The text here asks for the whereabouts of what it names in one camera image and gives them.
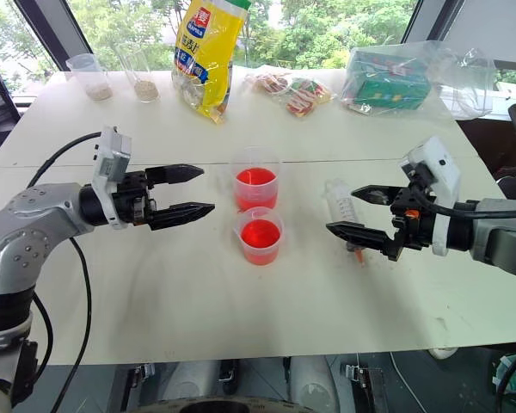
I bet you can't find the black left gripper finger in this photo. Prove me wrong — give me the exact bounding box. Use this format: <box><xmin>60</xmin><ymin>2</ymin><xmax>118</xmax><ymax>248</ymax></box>
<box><xmin>144</xmin><ymin>163</ymin><xmax>206</xmax><ymax>188</ymax></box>
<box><xmin>147</xmin><ymin>201</ymin><xmax>217</xmax><ymax>232</ymax></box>

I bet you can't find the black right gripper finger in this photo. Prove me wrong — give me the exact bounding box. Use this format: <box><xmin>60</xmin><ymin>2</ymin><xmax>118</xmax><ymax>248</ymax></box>
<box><xmin>351</xmin><ymin>185</ymin><xmax>400</xmax><ymax>206</ymax></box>
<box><xmin>325</xmin><ymin>220</ymin><xmax>396</xmax><ymax>259</ymax></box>

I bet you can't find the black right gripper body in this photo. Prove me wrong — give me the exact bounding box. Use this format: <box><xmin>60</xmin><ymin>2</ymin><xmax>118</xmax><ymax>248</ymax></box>
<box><xmin>385</xmin><ymin>184</ymin><xmax>436</xmax><ymax>262</ymax></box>

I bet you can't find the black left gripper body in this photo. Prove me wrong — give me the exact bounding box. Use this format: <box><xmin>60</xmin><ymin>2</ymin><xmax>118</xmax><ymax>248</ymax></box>
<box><xmin>111</xmin><ymin>170</ymin><xmax>157</xmax><ymax>229</ymax></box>

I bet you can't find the clear plastic syringe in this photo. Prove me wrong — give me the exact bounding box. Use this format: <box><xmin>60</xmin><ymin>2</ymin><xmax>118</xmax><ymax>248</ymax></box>
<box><xmin>323</xmin><ymin>177</ymin><xmax>367</xmax><ymax>268</ymax></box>

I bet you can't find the large clear cup red liquid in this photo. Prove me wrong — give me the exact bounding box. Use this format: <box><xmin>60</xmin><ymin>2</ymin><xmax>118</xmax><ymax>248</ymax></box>
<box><xmin>230</xmin><ymin>146</ymin><xmax>284</xmax><ymax>213</ymax></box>

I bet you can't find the small clear cup red liquid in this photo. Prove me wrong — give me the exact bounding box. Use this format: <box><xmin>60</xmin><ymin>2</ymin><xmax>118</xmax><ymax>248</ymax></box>
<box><xmin>233</xmin><ymin>206</ymin><xmax>286</xmax><ymax>267</ymax></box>

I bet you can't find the clear measuring cup with grains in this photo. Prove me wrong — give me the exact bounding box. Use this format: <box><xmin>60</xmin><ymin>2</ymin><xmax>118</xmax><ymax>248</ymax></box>
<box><xmin>64</xmin><ymin>52</ymin><xmax>114</xmax><ymax>103</ymax></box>

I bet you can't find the clear glass with grains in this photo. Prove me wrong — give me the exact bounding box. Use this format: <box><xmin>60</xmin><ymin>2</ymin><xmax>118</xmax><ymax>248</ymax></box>
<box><xmin>115</xmin><ymin>41</ymin><xmax>162</xmax><ymax>104</ymax></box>

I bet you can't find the green printed box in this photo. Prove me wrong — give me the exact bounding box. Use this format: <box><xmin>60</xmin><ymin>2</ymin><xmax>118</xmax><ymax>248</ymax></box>
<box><xmin>351</xmin><ymin>49</ymin><xmax>432</xmax><ymax>113</ymax></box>

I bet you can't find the red green snack packet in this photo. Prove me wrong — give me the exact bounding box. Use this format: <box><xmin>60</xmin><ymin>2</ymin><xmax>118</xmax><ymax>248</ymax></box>
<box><xmin>285</xmin><ymin>77</ymin><xmax>335</xmax><ymax>118</ymax></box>

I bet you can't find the yellow snack bag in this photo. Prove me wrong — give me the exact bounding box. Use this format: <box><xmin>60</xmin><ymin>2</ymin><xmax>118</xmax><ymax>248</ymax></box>
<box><xmin>171</xmin><ymin>0</ymin><xmax>253</xmax><ymax>126</ymax></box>

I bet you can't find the clear packet of biscuits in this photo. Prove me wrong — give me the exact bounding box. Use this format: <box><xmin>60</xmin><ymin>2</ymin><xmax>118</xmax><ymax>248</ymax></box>
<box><xmin>244</xmin><ymin>71</ymin><xmax>294</xmax><ymax>96</ymax></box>

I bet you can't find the white table foot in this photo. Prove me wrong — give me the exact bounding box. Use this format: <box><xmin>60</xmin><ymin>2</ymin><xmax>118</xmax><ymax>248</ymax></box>
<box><xmin>427</xmin><ymin>345</ymin><xmax>460</xmax><ymax>361</ymax></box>

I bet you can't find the clear plastic bag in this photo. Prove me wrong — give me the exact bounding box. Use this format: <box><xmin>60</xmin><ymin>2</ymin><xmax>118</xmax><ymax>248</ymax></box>
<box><xmin>338</xmin><ymin>40</ymin><xmax>499</xmax><ymax>121</ymax></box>

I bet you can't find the grey rounded robot leg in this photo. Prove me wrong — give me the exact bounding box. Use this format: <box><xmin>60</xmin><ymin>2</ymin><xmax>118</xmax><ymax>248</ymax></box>
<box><xmin>288</xmin><ymin>355</ymin><xmax>341</xmax><ymax>413</ymax></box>
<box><xmin>165</xmin><ymin>360</ymin><xmax>222</xmax><ymax>404</ymax></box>

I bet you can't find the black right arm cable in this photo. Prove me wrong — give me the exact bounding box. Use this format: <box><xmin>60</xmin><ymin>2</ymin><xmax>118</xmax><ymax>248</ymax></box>
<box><xmin>411</xmin><ymin>165</ymin><xmax>483</xmax><ymax>217</ymax></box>

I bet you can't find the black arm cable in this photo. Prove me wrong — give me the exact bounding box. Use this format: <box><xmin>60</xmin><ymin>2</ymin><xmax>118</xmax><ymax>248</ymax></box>
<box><xmin>411</xmin><ymin>165</ymin><xmax>483</xmax><ymax>217</ymax></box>
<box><xmin>25</xmin><ymin>131</ymin><xmax>104</xmax><ymax>413</ymax></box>

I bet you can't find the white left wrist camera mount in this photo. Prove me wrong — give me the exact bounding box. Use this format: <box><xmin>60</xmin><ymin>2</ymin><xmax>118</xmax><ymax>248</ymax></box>
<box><xmin>89</xmin><ymin>125</ymin><xmax>133</xmax><ymax>231</ymax></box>

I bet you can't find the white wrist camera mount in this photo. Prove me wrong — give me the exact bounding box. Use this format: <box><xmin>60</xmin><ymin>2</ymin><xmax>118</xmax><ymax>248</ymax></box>
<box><xmin>89</xmin><ymin>125</ymin><xmax>133</xmax><ymax>231</ymax></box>
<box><xmin>398</xmin><ymin>136</ymin><xmax>463</xmax><ymax>258</ymax></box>

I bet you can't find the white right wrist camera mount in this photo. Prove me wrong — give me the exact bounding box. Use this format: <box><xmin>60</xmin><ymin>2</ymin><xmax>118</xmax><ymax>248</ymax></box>
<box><xmin>398</xmin><ymin>136</ymin><xmax>463</xmax><ymax>258</ymax></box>

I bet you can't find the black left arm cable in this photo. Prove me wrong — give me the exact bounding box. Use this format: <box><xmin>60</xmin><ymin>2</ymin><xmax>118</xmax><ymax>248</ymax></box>
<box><xmin>25</xmin><ymin>131</ymin><xmax>104</xmax><ymax>413</ymax></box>

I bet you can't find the dark window post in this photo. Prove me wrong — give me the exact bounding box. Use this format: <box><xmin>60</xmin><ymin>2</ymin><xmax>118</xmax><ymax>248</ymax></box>
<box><xmin>13</xmin><ymin>0</ymin><xmax>101</xmax><ymax>73</ymax></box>
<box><xmin>398</xmin><ymin>0</ymin><xmax>440</xmax><ymax>45</ymax></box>

